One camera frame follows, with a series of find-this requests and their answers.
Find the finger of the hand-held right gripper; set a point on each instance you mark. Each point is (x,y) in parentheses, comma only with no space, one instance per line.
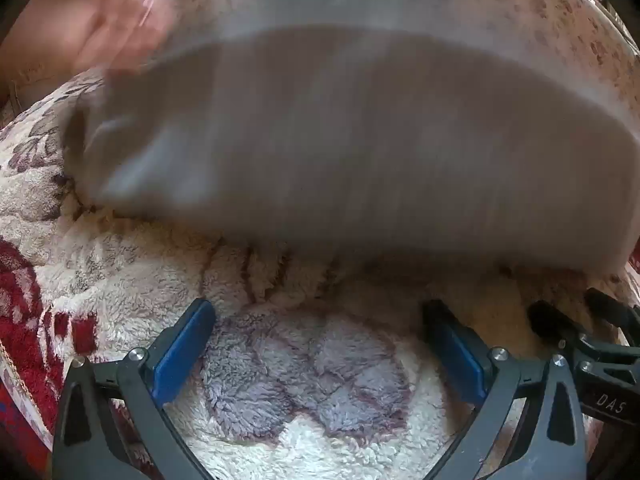
(552,325)
(612,312)

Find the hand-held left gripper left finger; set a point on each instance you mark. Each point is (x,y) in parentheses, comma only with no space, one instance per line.
(182,347)

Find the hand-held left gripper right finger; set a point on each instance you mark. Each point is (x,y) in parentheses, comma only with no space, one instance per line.
(457,355)

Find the grey pants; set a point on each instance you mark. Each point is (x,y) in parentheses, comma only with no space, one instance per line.
(350,160)

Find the red and cream floral blanket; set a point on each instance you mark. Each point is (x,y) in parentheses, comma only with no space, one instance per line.
(125,270)

